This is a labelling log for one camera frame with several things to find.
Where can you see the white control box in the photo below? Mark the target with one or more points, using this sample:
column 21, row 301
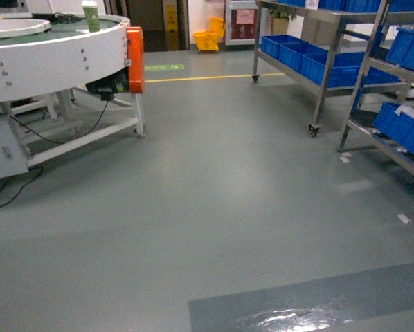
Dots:
column 13, row 160

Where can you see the steel shelf cart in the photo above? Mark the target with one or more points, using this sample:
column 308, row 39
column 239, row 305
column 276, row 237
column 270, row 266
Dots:
column 338, row 21

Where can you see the yellow mop bucket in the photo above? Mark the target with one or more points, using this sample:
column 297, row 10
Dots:
column 208, row 40

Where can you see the blue bin on cart far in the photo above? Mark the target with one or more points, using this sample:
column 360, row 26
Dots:
column 270, row 44

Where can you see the yellow wet floor sign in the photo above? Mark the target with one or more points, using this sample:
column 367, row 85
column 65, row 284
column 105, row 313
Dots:
column 171, row 25

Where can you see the blue bin on cart middle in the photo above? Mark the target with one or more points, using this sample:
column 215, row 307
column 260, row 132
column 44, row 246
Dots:
column 292, row 54

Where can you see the orange motor cover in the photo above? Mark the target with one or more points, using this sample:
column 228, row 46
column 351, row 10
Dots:
column 135, row 52

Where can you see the red fire cabinet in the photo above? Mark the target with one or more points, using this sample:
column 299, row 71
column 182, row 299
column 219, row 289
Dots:
column 240, row 23

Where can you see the white round conveyor table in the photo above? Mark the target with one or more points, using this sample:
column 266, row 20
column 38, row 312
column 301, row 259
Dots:
column 66, row 87

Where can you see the blue bin on cart rear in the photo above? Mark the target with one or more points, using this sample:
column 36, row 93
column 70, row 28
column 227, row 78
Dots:
column 374, row 76

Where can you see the green paper cup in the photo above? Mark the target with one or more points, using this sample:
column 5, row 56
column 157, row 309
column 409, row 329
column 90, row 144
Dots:
column 90, row 9

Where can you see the blue bin on rack lower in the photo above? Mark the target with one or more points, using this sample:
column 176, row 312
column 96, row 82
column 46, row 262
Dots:
column 399, row 128

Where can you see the blue bin on rack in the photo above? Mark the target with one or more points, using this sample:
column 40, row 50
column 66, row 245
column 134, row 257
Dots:
column 402, row 50
column 399, row 128

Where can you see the blue bin on rack upper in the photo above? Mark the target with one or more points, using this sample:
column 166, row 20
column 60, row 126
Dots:
column 402, row 50

